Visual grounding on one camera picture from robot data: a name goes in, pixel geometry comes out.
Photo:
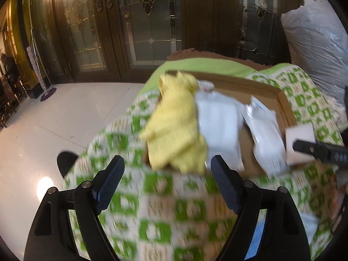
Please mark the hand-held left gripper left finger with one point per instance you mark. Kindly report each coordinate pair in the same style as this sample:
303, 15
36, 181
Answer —
108, 185

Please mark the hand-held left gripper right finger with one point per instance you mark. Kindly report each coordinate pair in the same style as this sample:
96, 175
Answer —
227, 185

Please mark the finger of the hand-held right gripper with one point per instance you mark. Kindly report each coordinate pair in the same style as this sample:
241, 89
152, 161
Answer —
320, 151

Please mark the white square packet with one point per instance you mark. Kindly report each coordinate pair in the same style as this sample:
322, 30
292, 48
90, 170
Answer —
299, 133

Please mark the cardboard tray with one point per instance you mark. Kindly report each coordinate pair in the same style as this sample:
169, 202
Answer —
246, 149

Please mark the white paper packet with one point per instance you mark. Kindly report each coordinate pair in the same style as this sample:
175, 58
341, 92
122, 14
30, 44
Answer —
266, 138

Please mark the large white packet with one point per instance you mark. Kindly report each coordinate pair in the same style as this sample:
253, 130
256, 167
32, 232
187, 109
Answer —
217, 125

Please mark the yellow towel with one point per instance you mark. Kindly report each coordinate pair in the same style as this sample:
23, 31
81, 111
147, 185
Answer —
174, 130

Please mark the black round stool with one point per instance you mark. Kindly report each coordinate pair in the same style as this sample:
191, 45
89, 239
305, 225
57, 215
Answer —
65, 163

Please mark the green printed blanket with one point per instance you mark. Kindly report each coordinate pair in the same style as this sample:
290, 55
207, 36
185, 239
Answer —
163, 195

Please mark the large clear bag grey filling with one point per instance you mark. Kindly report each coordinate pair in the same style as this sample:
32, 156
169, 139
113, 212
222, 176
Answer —
315, 54

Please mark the floor sign stand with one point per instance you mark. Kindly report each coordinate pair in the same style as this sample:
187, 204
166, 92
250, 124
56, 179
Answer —
49, 94

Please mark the dark wooden furniture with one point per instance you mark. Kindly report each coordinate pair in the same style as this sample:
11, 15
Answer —
8, 108

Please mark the brown scalloped cloth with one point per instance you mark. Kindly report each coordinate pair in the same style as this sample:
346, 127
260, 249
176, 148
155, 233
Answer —
190, 53

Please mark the wooden glass double door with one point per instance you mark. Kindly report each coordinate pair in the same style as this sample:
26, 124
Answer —
87, 32

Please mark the wooden stained glass panel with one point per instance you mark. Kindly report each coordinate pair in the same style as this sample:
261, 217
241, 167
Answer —
212, 19

